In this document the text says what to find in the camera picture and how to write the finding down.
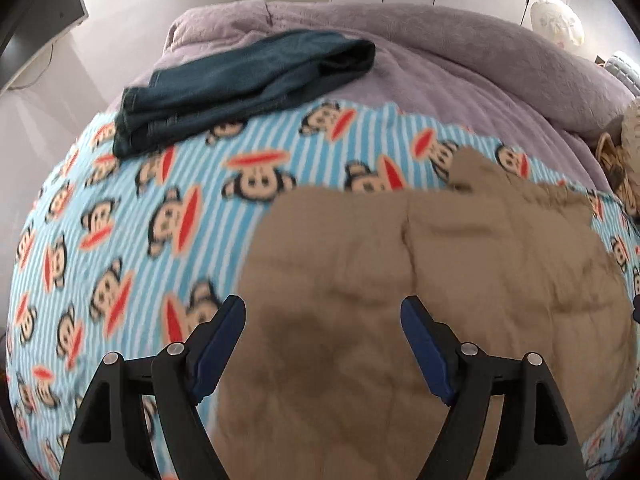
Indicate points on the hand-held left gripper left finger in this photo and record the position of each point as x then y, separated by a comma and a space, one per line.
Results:
220, 347

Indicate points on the tan woven bag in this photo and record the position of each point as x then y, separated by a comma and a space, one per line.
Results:
612, 160

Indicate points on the round beige pleated cushion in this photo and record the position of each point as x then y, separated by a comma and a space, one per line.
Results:
633, 127

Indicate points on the monkey print striped blanket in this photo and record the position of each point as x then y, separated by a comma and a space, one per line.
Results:
200, 200

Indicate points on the purple fleece duvet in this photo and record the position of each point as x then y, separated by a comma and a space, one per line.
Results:
425, 60

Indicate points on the dark teal jeans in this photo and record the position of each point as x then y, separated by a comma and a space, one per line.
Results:
240, 75

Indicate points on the floral white pillow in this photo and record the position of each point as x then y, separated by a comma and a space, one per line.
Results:
557, 22

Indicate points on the grey quilted headboard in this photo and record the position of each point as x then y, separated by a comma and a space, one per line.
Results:
627, 67

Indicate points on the tan puffer jacket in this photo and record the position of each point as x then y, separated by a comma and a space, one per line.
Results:
450, 260

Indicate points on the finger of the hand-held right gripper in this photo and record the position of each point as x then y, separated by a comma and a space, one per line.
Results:
636, 310

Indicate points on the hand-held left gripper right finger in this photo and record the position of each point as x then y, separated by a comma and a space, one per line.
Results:
425, 350

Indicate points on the flat screen monitor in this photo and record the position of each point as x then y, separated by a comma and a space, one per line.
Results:
45, 5

